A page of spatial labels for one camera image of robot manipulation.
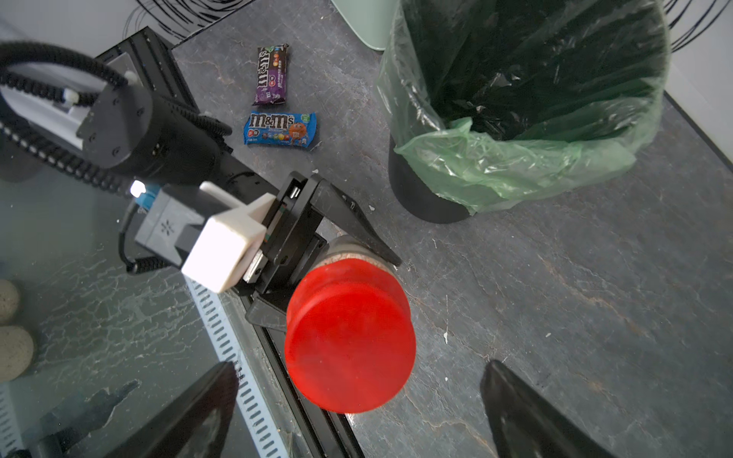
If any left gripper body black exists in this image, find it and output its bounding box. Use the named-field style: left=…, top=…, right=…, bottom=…
left=237, top=172, right=325, bottom=297

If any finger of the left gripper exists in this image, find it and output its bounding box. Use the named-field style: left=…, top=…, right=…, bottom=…
left=309, top=175, right=402, bottom=266
left=245, top=288, right=292, bottom=332

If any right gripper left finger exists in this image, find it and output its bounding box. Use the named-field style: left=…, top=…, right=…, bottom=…
left=108, top=362, right=237, bottom=457

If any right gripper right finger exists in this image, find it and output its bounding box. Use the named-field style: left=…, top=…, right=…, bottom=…
left=480, top=360, right=613, bottom=458

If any oatmeal jar clear plastic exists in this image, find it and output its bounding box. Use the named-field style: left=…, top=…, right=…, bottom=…
left=311, top=235, right=396, bottom=277

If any red jar lid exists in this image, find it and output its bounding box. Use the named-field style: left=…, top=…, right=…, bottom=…
left=284, top=258, right=417, bottom=414

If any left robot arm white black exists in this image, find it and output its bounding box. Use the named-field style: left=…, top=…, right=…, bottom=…
left=1, top=41, right=401, bottom=314

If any blue m&m's candy bag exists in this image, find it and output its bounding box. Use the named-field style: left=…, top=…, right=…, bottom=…
left=242, top=112, right=318, bottom=148

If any purple candy bar wrapper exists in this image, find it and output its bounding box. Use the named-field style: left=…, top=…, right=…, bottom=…
left=253, top=43, right=289, bottom=106

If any mint green toaster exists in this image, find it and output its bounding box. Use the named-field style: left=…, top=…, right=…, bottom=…
left=331, top=0, right=399, bottom=52

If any grey slotted cable duct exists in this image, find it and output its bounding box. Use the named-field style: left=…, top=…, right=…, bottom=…
left=184, top=277, right=289, bottom=457

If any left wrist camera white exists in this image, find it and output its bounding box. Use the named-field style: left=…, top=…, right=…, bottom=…
left=135, top=181, right=276, bottom=293

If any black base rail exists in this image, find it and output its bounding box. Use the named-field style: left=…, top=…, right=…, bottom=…
left=241, top=296, right=365, bottom=457

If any left arm coiled cable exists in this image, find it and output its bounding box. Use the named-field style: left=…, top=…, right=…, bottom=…
left=0, top=41, right=233, bottom=276

